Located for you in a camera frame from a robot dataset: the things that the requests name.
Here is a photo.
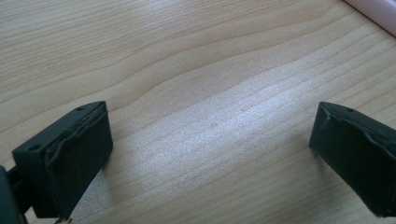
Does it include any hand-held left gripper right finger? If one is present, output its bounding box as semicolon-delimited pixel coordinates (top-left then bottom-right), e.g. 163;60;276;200
308;101;396;218

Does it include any pale pink toothbrush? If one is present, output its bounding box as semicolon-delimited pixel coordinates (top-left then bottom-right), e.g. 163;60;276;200
342;0;396;37

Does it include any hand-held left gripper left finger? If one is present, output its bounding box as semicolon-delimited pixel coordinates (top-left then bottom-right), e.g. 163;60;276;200
11;100;114;220

